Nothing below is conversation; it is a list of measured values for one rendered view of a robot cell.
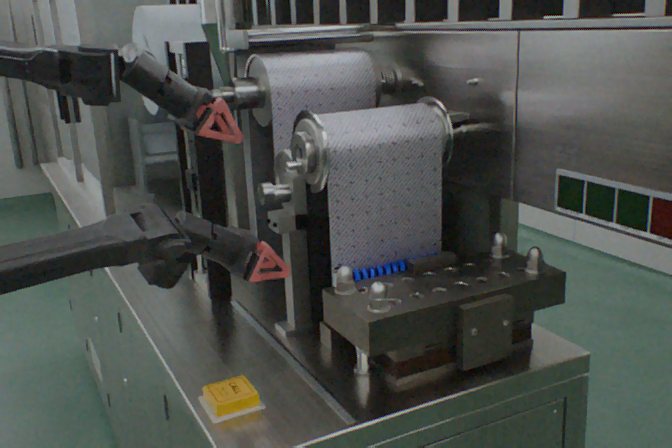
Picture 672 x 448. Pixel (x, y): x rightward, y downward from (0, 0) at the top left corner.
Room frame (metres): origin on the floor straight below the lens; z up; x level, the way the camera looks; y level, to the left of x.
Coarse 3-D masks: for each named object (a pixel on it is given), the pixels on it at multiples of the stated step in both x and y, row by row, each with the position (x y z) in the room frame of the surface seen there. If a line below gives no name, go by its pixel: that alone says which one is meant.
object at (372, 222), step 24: (336, 192) 1.19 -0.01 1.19; (360, 192) 1.21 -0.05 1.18; (384, 192) 1.23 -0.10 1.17; (408, 192) 1.26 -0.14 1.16; (432, 192) 1.28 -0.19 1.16; (336, 216) 1.19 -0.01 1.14; (360, 216) 1.21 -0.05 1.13; (384, 216) 1.23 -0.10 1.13; (408, 216) 1.26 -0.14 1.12; (432, 216) 1.28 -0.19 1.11; (336, 240) 1.19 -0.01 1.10; (360, 240) 1.21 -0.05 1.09; (384, 240) 1.23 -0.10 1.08; (408, 240) 1.25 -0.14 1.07; (432, 240) 1.28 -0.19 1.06; (336, 264) 1.19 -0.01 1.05; (360, 264) 1.21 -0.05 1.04
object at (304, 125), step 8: (304, 120) 1.24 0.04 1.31; (440, 120) 1.31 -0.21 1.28; (296, 128) 1.27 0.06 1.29; (304, 128) 1.24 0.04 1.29; (312, 128) 1.21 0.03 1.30; (312, 136) 1.21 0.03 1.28; (320, 144) 1.19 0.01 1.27; (320, 152) 1.19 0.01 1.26; (320, 160) 1.19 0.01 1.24; (320, 168) 1.19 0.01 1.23; (312, 176) 1.22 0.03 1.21
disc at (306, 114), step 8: (304, 112) 1.25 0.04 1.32; (296, 120) 1.28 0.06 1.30; (312, 120) 1.22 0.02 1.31; (320, 128) 1.19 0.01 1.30; (320, 136) 1.19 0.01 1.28; (328, 152) 1.17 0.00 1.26; (328, 160) 1.17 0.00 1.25; (328, 168) 1.18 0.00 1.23; (320, 176) 1.20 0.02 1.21; (312, 184) 1.23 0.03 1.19; (320, 184) 1.20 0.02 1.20
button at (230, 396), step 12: (216, 384) 1.01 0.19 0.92; (228, 384) 1.01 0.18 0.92; (240, 384) 1.01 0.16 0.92; (204, 396) 1.00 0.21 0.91; (216, 396) 0.97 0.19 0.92; (228, 396) 0.97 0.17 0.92; (240, 396) 0.97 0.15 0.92; (252, 396) 0.97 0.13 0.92; (216, 408) 0.95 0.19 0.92; (228, 408) 0.96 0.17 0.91; (240, 408) 0.96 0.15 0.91
